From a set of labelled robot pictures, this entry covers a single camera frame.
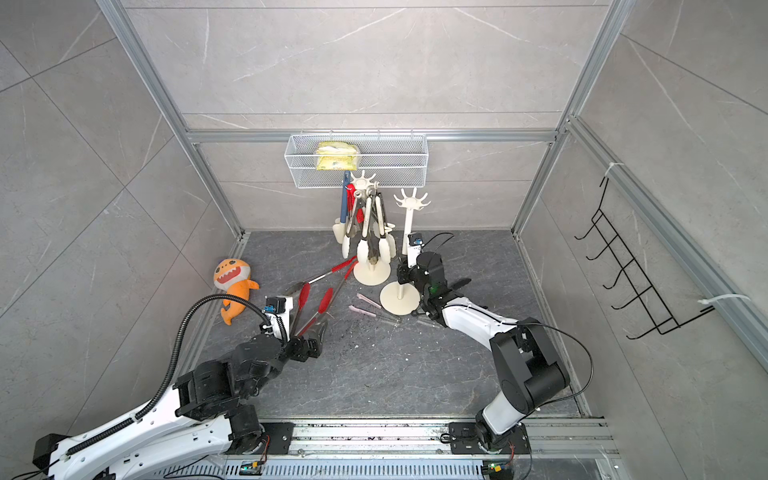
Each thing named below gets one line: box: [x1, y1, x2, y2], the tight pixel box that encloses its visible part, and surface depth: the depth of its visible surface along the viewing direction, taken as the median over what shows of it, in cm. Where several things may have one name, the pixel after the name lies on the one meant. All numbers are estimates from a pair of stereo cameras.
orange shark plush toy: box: [214, 258, 260, 326], surface depth 100 cm
